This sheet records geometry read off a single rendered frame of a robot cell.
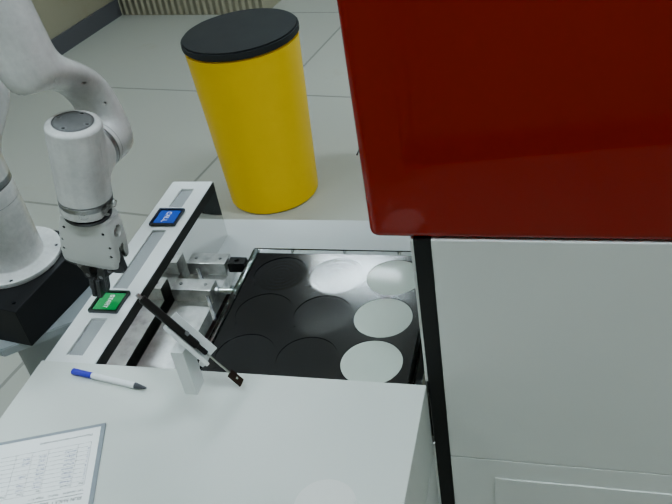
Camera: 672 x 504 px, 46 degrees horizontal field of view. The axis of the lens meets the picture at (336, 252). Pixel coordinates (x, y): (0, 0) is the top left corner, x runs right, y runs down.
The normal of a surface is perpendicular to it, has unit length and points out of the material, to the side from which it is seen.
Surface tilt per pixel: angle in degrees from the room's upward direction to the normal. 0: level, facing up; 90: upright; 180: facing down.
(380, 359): 0
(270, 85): 93
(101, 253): 92
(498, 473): 90
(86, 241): 91
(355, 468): 0
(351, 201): 0
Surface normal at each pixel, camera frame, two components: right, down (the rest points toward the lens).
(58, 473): -0.15, -0.80
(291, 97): 0.73, 0.36
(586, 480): -0.22, 0.60
